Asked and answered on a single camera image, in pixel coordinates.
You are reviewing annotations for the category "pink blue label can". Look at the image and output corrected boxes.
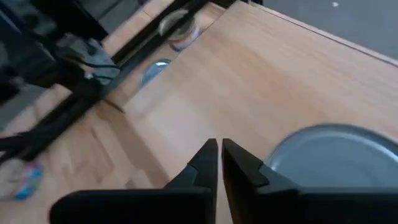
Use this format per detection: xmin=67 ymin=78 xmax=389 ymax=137
xmin=157 ymin=8 xmax=201 ymax=52
xmin=0 ymin=157 xmax=44 ymax=201

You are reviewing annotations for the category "green label tuna can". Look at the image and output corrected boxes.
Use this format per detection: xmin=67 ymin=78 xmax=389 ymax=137
xmin=139 ymin=58 xmax=172 ymax=89
xmin=264 ymin=123 xmax=398 ymax=189

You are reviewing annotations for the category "wooden shelf black frame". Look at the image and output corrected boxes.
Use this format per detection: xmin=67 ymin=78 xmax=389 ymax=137
xmin=101 ymin=0 xmax=398 ymax=190

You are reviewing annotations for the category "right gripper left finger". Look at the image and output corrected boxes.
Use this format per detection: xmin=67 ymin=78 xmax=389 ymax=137
xmin=49 ymin=138 xmax=218 ymax=224

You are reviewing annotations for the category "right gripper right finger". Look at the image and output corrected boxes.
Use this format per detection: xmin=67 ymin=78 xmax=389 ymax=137
xmin=221 ymin=138 xmax=398 ymax=224

